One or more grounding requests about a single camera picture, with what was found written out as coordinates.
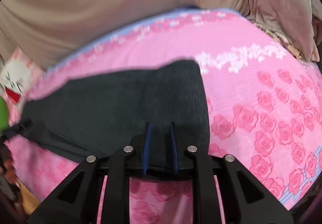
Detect dark grey pants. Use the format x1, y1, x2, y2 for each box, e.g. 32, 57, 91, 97
22, 60, 210, 167

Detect green round cushion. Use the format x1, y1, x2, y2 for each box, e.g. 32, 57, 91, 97
0, 97, 9, 131

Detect pink rabbit cartoon pillow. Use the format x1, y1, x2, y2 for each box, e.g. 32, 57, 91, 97
1, 48, 45, 121

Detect pink rose bed sheet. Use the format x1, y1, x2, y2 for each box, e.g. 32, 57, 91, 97
9, 10, 321, 223

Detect beige floral blanket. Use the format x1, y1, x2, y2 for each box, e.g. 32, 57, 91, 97
247, 0, 321, 62

